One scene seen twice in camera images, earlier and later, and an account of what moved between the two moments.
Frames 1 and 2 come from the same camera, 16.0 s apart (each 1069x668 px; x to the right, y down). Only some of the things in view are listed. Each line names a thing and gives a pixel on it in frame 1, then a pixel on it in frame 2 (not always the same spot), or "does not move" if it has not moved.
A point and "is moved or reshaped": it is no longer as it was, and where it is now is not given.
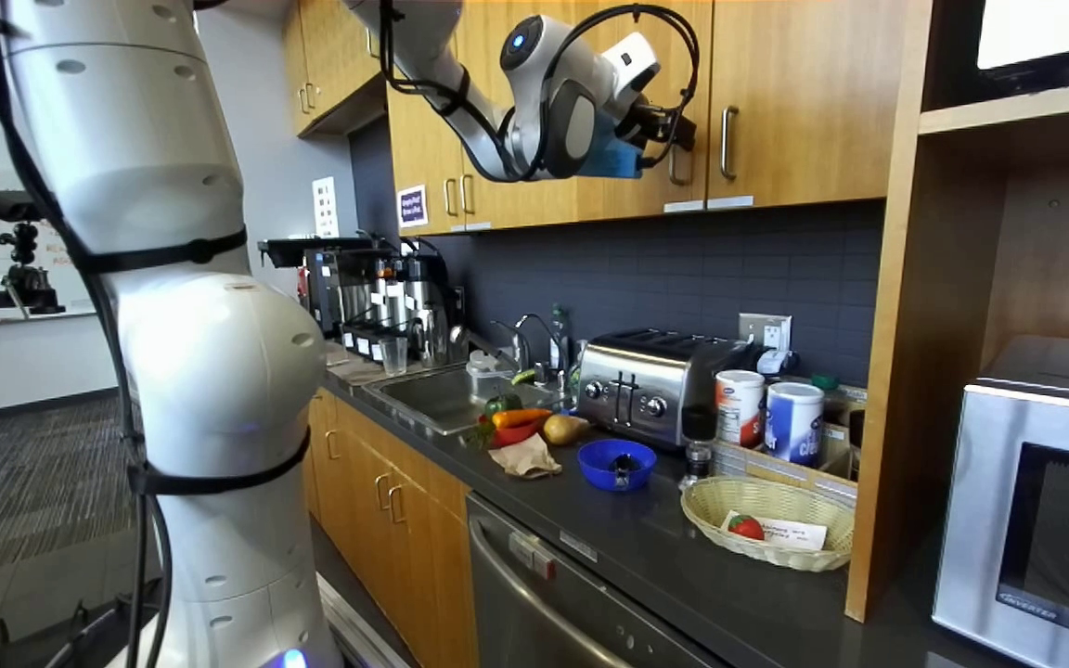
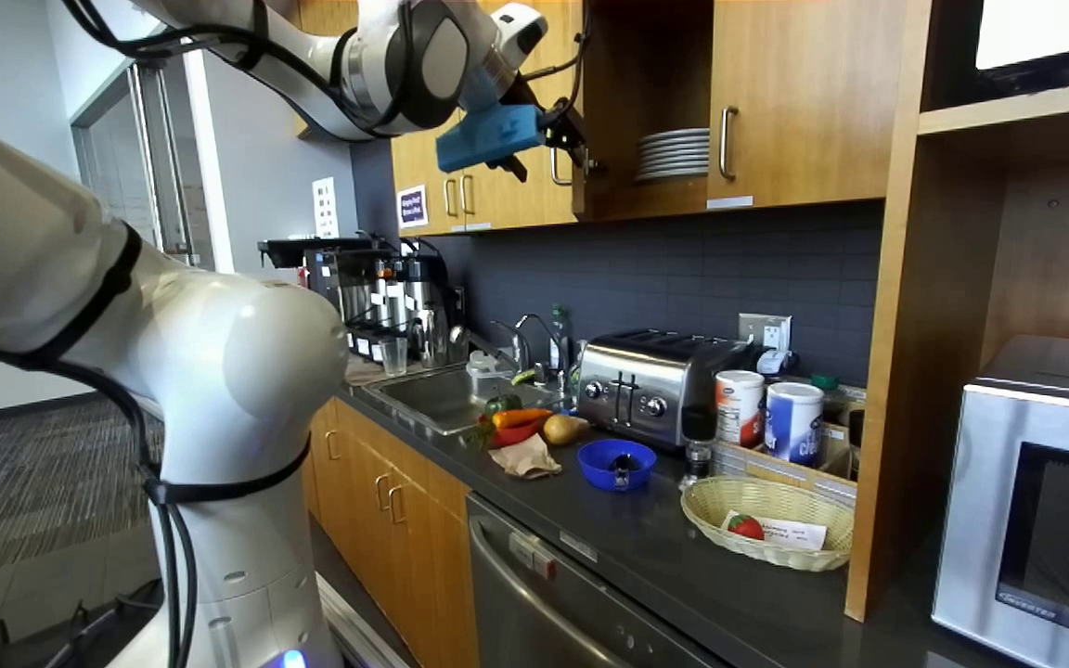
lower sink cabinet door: x=398 y=524 does not move
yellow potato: x=561 y=430 does not move
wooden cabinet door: x=440 y=176 is moved or reshaped
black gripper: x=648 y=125 to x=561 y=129
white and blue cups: x=795 y=420 does not move
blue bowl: x=618 y=464 does not move
